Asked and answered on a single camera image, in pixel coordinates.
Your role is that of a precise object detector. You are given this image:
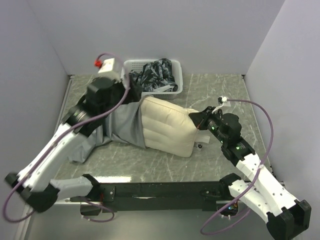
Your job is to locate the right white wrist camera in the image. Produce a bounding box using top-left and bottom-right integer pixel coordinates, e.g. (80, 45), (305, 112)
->
(211, 96), (231, 114)

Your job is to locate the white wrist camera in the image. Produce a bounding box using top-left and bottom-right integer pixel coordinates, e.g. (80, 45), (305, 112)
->
(94, 58), (123, 81)
(211, 96), (231, 114)

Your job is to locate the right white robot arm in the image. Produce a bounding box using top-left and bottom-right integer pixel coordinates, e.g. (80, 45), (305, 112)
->
(189, 106), (312, 240)

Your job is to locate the dark patterned cloth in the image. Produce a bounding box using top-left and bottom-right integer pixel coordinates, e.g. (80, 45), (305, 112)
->
(128, 58), (178, 93)

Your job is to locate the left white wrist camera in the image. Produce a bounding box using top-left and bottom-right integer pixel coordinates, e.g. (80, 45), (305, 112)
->
(94, 58), (123, 81)

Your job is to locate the black base beam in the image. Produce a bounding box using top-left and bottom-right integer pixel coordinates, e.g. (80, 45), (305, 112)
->
(69, 181), (251, 216)

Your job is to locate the grey pillowcase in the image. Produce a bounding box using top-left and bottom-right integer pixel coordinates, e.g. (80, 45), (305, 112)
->
(67, 101), (146, 163)

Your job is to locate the purple cable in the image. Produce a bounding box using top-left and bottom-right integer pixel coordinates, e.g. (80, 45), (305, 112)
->
(199, 97), (275, 235)
(2, 52), (132, 223)

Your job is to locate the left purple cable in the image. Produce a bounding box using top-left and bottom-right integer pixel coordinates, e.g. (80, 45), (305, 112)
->
(2, 52), (132, 223)

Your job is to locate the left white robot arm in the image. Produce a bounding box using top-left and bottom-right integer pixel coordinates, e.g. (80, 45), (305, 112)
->
(5, 77), (142, 213)

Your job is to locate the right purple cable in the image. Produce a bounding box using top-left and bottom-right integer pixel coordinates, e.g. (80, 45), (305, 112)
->
(199, 97), (275, 235)

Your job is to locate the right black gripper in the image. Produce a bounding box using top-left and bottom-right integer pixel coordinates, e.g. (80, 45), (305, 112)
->
(189, 106), (227, 144)

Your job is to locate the cream pillow with bear print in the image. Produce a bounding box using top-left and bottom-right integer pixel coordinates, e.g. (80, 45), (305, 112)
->
(140, 96), (210, 158)

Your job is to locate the white plastic basket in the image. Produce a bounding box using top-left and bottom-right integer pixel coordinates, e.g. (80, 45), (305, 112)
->
(121, 59), (183, 100)

